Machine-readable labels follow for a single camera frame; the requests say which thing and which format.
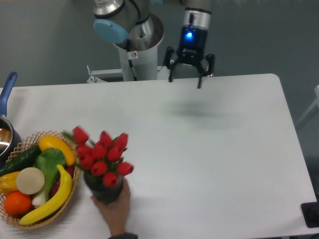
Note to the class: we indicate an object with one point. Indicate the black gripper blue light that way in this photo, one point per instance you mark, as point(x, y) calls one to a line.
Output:
point(191, 51)

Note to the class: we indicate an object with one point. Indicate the red tulip bouquet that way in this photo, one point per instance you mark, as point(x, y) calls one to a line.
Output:
point(102, 161)

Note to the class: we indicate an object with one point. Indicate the dark grey ribbed vase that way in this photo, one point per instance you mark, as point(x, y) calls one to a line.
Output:
point(106, 188)

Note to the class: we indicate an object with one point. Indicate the dark sleeve forearm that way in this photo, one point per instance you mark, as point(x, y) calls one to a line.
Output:
point(124, 236)

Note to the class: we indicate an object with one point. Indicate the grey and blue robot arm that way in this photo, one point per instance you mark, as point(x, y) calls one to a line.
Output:
point(127, 12)

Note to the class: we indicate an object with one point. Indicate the person's hand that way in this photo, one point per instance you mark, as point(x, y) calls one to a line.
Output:
point(116, 213)

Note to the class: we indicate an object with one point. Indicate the white furniture piece right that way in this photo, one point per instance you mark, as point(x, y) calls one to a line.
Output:
point(310, 111)

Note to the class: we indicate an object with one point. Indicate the purple eggplant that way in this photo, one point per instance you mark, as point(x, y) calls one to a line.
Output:
point(55, 187)

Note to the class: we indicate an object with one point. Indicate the green bok choy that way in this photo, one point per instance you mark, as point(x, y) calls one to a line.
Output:
point(47, 163)

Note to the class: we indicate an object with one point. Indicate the yellow banana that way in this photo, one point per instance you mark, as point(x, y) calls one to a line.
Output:
point(52, 205)

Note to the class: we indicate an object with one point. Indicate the woven wicker basket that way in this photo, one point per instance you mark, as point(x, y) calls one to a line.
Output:
point(27, 143)

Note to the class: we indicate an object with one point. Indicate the green cucumber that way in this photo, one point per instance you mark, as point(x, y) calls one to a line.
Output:
point(23, 160)

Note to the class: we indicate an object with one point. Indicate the black device at table edge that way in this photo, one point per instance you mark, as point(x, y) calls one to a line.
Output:
point(311, 214)

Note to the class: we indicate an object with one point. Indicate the beige round disc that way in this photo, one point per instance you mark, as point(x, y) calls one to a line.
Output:
point(30, 180)

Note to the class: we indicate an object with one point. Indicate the yellow bell pepper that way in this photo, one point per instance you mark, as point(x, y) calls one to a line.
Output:
point(8, 183)

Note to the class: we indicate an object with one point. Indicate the orange fruit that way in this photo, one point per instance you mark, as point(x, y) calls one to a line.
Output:
point(17, 203)

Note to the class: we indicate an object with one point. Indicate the blue handled saucepan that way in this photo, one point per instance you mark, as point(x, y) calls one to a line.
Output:
point(9, 138)

